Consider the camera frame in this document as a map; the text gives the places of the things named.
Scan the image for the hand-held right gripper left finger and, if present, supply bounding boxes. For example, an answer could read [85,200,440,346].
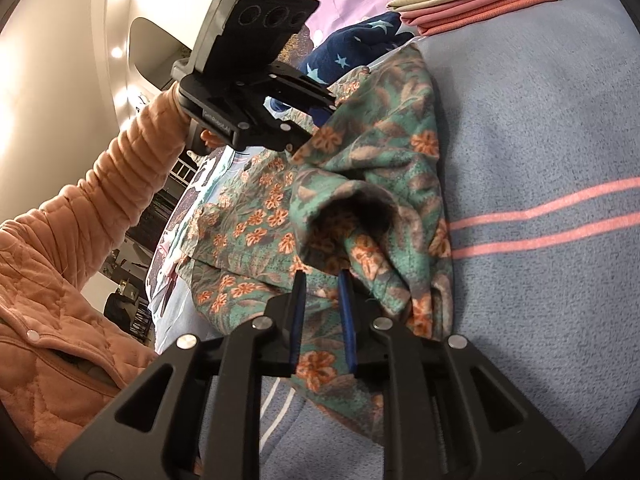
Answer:
[55,271,307,480]

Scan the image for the pink folded cloth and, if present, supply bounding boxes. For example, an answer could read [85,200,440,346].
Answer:
[400,0,551,27]

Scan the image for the green floral shirt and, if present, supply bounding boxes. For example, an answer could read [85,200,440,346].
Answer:
[187,42,456,450]

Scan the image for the purple floral quilt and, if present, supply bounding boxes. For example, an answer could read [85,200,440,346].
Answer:
[300,0,506,58]

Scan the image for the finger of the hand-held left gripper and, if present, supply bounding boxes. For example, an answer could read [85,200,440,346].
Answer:
[239,121,322,155]
[265,61,337,111]

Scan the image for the orange quilted jacket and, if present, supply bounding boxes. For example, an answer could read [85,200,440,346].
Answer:
[0,182,162,461]

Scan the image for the navy star-print blanket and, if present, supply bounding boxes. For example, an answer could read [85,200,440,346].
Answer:
[265,11,418,117]

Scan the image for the coral folded cloth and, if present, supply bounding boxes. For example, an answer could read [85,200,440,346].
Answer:
[414,0,559,37]

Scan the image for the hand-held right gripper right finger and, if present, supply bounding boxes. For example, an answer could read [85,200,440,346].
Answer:
[337,270,587,480]

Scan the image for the person's left hand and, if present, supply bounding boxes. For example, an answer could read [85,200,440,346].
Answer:
[199,129,234,150]

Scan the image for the person's left forearm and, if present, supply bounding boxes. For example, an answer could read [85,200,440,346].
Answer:
[27,80,201,241]

